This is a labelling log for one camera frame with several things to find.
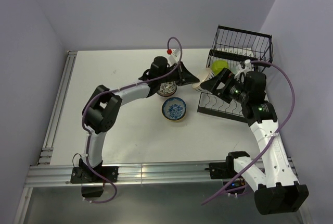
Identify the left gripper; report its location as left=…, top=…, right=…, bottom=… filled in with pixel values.
left=158, top=61, right=199, bottom=86

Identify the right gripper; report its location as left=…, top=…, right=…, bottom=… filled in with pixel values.
left=201, top=67, right=250, bottom=104

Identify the white bowl pink interior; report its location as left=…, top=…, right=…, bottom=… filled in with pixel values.
left=192, top=68, right=215, bottom=92

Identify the green square bowl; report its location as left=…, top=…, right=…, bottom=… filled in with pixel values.
left=211, top=60, right=228, bottom=76

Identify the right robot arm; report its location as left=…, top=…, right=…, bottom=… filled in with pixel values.
left=200, top=68, right=309, bottom=215

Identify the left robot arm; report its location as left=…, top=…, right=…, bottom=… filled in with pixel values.
left=79, top=56, right=199, bottom=182

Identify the leaf pattern bowl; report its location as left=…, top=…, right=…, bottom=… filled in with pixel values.
left=157, top=82, right=177, bottom=97

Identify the blue floral bowl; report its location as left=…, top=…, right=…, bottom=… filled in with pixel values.
left=161, top=97, right=187, bottom=121

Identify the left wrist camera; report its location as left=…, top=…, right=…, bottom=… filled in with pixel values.
left=167, top=48, right=181, bottom=65

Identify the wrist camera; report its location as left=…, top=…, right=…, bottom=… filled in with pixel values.
left=231, top=59, right=252, bottom=80
left=167, top=48, right=181, bottom=65

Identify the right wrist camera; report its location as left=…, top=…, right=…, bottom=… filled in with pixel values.
left=231, top=59, right=252, bottom=80

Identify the black wire dish rack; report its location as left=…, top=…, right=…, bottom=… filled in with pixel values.
left=196, top=24, right=274, bottom=123

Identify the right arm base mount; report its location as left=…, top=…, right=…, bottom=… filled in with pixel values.
left=205, top=162, right=246, bottom=196

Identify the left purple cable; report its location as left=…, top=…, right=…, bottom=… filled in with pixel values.
left=81, top=36, right=184, bottom=172

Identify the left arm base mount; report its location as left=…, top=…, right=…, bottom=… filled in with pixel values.
left=70, top=165, right=119, bottom=198

